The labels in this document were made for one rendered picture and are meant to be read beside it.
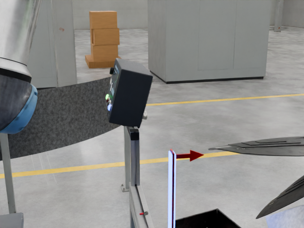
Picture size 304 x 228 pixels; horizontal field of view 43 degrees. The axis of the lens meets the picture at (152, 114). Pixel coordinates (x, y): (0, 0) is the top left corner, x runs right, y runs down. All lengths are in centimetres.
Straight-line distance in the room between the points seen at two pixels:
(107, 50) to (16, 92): 803
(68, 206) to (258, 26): 545
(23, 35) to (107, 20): 794
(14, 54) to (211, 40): 641
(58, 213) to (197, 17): 490
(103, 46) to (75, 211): 625
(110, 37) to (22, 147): 653
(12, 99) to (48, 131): 169
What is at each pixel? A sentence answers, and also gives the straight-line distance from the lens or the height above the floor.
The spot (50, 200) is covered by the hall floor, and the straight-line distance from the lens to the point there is 313.
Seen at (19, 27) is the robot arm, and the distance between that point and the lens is 86.
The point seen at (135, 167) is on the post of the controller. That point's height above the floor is 92.
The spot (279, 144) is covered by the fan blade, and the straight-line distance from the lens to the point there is 81.
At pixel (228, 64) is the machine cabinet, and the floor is 32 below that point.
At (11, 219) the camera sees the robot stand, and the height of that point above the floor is 100.
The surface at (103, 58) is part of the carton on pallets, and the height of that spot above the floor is 21.
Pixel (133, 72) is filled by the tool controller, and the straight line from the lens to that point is 127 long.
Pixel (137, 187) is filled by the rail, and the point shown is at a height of 86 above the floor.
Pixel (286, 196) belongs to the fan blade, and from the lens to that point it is 106.
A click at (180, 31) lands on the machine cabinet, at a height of 93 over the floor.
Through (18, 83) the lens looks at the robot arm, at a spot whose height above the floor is 131.
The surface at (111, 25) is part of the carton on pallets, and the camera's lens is 879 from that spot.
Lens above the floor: 147
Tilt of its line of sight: 16 degrees down
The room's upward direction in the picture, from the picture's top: straight up
